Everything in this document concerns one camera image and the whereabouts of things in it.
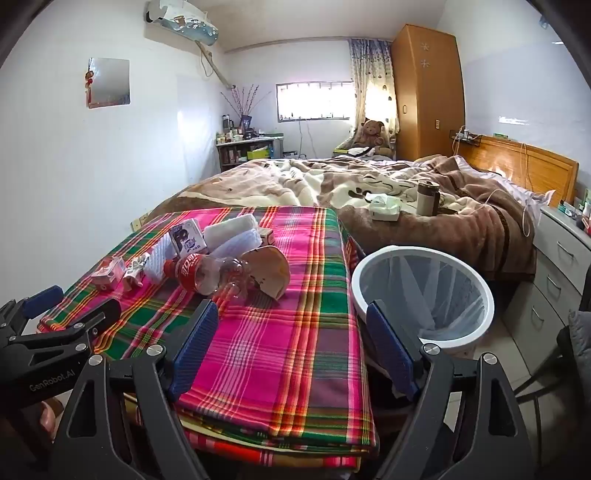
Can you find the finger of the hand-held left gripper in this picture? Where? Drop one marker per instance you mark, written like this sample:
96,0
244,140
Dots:
44,297
104,310

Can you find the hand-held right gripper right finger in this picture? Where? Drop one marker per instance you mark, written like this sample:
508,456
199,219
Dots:
392,350

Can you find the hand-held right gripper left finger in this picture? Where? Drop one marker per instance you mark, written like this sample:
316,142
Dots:
198,341

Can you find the red cartoon drink can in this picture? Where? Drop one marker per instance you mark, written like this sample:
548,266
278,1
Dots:
107,273

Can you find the printed wrapper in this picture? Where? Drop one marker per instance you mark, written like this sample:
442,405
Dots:
136,270

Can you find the clear bottle red label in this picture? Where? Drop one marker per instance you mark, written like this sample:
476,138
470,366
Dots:
207,277

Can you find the white mesh wastebasket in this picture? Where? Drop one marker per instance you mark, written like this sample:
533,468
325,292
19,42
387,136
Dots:
461,340

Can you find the white textured pad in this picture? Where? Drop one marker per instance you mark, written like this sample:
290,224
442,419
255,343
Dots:
159,258

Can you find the purple drink carton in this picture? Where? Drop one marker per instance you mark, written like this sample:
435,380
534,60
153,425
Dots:
187,237

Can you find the white paper towel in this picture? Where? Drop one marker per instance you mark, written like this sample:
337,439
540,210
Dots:
231,225
242,243

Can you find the small printed medicine box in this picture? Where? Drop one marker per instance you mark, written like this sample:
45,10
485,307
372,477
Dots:
267,236

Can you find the person's left hand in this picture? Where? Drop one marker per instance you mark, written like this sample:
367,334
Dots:
47,415

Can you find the pink green plaid cloth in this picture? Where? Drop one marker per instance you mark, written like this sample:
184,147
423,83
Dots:
277,323

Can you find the red striped folded quilt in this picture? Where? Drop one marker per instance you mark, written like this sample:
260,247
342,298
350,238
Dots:
258,461

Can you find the black phone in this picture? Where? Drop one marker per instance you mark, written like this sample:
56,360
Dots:
447,211

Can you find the brown thermos mug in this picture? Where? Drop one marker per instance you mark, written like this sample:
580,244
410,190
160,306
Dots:
427,201

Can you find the grey nightstand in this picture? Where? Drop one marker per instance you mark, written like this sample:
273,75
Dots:
554,277

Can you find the brown patterned blanket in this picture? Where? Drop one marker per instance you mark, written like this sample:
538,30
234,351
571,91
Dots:
323,184

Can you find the black chair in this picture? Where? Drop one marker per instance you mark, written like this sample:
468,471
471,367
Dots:
577,341

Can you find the white storage shelf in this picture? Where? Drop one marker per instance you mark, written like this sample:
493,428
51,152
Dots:
240,157

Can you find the green tissue box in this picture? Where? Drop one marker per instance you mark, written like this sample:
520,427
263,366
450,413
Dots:
258,151

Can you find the lilac bed sheet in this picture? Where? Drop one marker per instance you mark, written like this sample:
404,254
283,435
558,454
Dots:
521,189

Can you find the row of small bottles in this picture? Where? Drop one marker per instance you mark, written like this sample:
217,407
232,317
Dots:
228,136

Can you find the green edged seat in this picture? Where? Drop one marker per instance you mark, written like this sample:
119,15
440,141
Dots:
344,148

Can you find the brown teddy bear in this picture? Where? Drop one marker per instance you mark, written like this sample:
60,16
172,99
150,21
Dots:
371,134

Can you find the red hanging ornament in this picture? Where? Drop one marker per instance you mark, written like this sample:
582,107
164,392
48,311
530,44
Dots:
89,78

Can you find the teal flat case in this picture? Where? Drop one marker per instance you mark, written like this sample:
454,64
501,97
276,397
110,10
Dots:
566,208

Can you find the red package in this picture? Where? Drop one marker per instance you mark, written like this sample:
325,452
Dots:
584,225

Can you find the wooden headboard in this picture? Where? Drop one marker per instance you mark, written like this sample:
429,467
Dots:
531,161

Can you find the white bottle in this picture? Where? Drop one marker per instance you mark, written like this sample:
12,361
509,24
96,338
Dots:
586,205

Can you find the dried branch bouquet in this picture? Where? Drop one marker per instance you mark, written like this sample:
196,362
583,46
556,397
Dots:
244,99

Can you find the wooden wardrobe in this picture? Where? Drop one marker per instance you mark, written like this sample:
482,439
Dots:
425,101

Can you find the barred window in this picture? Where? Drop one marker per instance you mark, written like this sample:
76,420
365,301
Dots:
314,101

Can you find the wrapped air conditioner pipe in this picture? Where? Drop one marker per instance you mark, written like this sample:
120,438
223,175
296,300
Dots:
214,64

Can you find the floral curtain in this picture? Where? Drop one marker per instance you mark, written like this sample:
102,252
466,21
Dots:
369,78

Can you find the beige wall socket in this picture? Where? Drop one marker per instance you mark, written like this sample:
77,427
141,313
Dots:
138,224

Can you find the dark picture frame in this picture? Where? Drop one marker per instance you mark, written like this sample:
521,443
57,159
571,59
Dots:
245,123

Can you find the silver wall mirror sheet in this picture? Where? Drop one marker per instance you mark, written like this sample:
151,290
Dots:
111,83

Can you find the wall air conditioner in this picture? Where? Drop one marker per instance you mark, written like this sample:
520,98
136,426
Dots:
184,21

